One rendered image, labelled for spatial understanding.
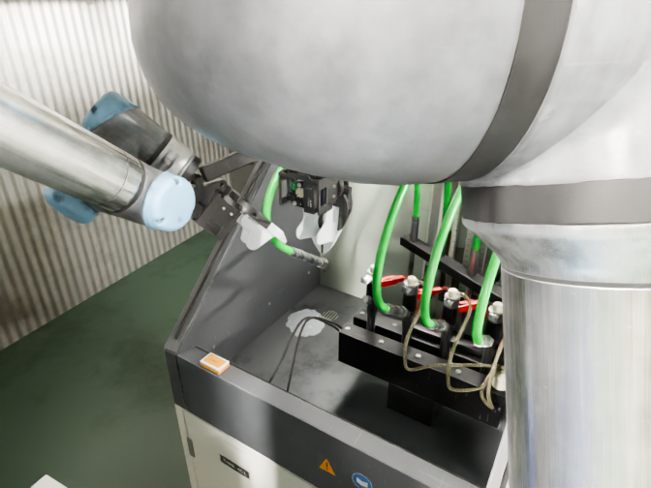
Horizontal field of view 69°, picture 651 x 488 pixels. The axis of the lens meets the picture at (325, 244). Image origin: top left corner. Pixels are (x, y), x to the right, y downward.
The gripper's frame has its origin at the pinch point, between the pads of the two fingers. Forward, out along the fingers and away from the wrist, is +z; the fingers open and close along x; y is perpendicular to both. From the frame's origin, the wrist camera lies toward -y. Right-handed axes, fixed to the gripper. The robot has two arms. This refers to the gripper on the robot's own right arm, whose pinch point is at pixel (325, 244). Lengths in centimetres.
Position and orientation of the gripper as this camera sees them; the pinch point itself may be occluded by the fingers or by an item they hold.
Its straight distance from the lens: 77.9
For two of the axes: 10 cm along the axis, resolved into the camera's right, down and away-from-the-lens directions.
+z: 0.0, 8.8, 4.7
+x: 8.4, 2.5, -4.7
